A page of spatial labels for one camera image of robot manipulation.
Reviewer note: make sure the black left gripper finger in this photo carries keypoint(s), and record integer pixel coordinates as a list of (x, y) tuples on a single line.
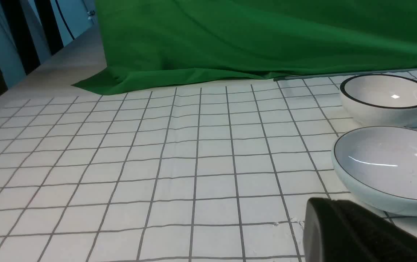
[(343, 231)]

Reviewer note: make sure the pale blue shallow bowl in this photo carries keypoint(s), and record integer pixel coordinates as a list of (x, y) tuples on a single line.
[(378, 165)]

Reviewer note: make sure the white grid tablecloth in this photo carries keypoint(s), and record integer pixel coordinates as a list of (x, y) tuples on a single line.
[(211, 172)]

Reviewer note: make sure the white bowl with black rim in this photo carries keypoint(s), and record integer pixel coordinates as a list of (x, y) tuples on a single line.
[(380, 99)]

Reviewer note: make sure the green backdrop cloth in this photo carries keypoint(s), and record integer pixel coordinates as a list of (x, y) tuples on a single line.
[(158, 43)]

